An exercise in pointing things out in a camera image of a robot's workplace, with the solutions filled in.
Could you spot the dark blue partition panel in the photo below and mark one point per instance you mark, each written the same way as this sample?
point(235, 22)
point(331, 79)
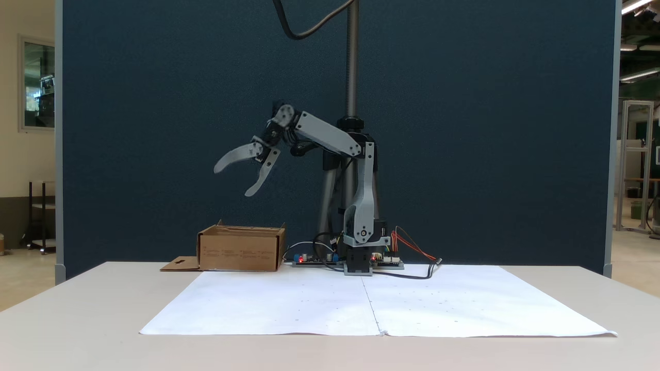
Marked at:
point(464, 129)

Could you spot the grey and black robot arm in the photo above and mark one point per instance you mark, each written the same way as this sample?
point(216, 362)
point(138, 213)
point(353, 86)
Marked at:
point(363, 201)

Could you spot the grey camera stand tripod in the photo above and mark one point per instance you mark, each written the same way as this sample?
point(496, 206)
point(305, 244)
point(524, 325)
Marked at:
point(352, 62)

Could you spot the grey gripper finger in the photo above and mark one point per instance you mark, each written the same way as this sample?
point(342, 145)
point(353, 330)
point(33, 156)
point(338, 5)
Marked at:
point(264, 172)
point(240, 153)

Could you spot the blue circuit board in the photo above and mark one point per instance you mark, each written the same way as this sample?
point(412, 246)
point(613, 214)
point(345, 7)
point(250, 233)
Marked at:
point(312, 259)

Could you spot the brown cardboard box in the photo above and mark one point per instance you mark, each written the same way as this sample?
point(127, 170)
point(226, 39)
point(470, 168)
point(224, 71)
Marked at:
point(240, 252)

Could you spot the framed wall window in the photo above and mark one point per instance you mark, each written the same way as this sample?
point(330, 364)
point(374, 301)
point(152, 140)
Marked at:
point(38, 82)

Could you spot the white paper sheet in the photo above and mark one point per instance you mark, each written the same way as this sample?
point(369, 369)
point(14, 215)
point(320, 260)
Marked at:
point(309, 304)

